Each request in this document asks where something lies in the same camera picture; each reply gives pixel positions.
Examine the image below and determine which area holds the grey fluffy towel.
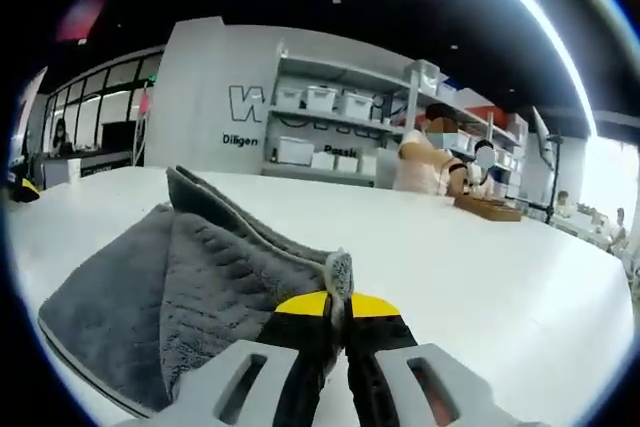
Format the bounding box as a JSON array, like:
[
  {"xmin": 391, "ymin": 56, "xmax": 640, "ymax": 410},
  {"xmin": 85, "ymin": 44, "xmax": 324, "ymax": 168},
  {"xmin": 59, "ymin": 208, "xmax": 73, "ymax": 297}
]
[{"xmin": 37, "ymin": 164, "xmax": 357, "ymax": 419}]

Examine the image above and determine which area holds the grey reception counter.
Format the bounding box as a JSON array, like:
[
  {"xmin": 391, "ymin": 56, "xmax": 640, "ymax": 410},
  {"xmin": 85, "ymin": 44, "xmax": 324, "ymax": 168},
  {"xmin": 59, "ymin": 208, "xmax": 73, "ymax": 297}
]
[{"xmin": 42, "ymin": 144, "xmax": 146, "ymax": 188}]

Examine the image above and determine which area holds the black monitor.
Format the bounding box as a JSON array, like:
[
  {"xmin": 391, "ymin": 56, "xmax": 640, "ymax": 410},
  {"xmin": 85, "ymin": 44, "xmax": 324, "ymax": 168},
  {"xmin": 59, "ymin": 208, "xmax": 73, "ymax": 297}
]
[{"xmin": 102, "ymin": 120, "xmax": 136, "ymax": 146}]

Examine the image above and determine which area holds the brown wooden tray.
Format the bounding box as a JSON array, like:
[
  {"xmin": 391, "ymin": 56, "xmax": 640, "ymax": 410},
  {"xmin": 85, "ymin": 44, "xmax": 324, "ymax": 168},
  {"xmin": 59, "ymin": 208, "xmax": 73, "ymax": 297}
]
[{"xmin": 453, "ymin": 195, "xmax": 524, "ymax": 223}]

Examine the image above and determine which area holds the red overhead display screen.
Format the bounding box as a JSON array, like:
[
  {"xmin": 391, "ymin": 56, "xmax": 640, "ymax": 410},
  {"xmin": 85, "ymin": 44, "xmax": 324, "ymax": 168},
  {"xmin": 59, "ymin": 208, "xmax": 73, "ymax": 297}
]
[{"xmin": 54, "ymin": 0, "xmax": 109, "ymax": 43}]

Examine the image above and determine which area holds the large white storage box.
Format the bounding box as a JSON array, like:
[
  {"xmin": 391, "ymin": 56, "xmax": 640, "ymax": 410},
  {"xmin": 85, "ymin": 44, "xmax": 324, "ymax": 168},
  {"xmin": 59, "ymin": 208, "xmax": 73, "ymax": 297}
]
[{"xmin": 276, "ymin": 136, "xmax": 316, "ymax": 166}]

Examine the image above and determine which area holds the grey metal shelving rack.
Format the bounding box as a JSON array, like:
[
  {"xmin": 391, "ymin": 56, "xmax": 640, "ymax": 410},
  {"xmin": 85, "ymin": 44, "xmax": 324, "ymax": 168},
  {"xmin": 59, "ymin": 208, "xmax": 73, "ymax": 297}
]
[
  {"xmin": 260, "ymin": 39, "xmax": 416, "ymax": 188},
  {"xmin": 404, "ymin": 59, "xmax": 531, "ymax": 198}
]

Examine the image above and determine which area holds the white lidded storage bin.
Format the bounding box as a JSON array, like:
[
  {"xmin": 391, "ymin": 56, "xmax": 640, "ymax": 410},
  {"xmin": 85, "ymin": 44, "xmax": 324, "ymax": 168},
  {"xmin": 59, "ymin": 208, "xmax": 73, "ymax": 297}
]
[
  {"xmin": 339, "ymin": 91, "xmax": 374, "ymax": 118},
  {"xmin": 276, "ymin": 86, "xmax": 304, "ymax": 109},
  {"xmin": 305, "ymin": 85, "xmax": 339, "ymax": 112}
]

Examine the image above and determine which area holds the black tripod stand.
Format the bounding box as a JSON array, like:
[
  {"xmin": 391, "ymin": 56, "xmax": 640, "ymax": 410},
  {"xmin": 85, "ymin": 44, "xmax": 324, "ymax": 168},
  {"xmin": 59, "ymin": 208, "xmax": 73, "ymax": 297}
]
[{"xmin": 519, "ymin": 106, "xmax": 564, "ymax": 226}]

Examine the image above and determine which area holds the clear storage bin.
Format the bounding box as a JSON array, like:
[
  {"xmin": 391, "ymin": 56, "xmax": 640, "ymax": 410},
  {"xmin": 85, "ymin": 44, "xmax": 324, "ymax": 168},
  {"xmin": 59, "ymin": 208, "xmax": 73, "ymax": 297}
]
[{"xmin": 404, "ymin": 59, "xmax": 441, "ymax": 93}]

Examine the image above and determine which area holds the long white ceiling light strip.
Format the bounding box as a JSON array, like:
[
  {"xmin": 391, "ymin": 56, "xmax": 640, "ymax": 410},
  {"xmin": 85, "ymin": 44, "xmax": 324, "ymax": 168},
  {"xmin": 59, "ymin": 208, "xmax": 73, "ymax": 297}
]
[{"xmin": 457, "ymin": 0, "xmax": 601, "ymax": 136}]

